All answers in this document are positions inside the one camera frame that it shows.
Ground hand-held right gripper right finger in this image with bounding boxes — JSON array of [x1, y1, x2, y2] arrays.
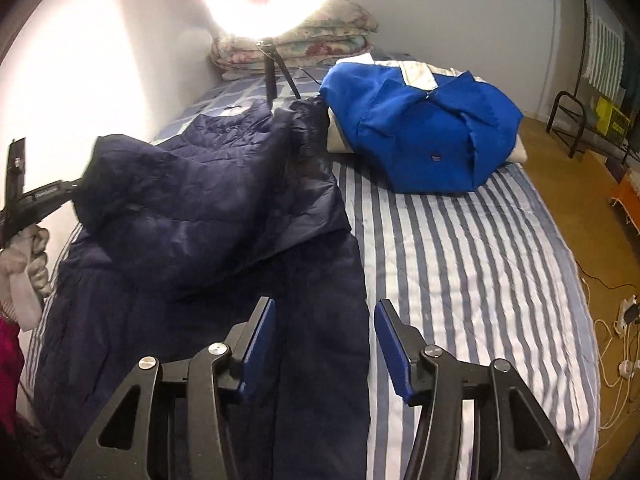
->
[[374, 299, 583, 480]]

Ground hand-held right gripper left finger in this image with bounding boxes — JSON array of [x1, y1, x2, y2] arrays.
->
[[62, 296, 277, 480]]

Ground navy down jacket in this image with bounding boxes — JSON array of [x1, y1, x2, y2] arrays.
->
[[32, 95, 372, 480]]

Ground black clothes rack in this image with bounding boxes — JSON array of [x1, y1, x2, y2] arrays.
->
[[546, 0, 640, 171]]

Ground dark hanging clothes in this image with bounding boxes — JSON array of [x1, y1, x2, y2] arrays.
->
[[620, 30, 640, 111]]

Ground person's left hand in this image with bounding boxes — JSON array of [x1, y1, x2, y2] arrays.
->
[[0, 224, 53, 331]]

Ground striped bed sheet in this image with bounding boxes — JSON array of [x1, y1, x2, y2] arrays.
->
[[22, 160, 601, 480]]

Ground blue checked bed sheet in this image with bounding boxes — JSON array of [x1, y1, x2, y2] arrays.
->
[[150, 50, 416, 146]]

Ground blue and white jacket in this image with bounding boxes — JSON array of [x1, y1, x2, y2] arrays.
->
[[319, 52, 528, 196]]

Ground white power strip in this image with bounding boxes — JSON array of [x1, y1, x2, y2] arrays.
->
[[617, 297, 640, 328]]

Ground dark cloth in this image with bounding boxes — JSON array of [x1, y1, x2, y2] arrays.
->
[[0, 410, 66, 480]]

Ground black tripod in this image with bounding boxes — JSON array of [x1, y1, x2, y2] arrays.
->
[[255, 39, 303, 111]]

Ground low orange table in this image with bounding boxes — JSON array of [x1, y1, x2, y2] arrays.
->
[[609, 172, 640, 236]]

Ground folded floral quilt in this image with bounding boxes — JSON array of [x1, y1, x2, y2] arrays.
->
[[210, 0, 381, 81]]

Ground yellow box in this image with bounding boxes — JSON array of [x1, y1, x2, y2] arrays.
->
[[595, 96, 632, 138]]

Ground striped hanging towel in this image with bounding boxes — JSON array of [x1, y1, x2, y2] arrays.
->
[[587, 0, 628, 101]]

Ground black ring light cable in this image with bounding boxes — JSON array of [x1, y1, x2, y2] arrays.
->
[[295, 65, 326, 86]]

